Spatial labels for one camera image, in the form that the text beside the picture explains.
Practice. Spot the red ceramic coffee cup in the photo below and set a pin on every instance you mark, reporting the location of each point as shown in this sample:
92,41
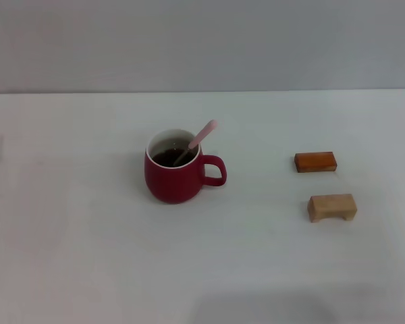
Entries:
173,185

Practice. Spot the orange-brown wooden block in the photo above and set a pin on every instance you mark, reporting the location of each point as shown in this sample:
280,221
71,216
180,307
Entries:
315,162

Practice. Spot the light wooden bridge block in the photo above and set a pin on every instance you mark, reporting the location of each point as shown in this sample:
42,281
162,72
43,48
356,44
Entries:
330,206

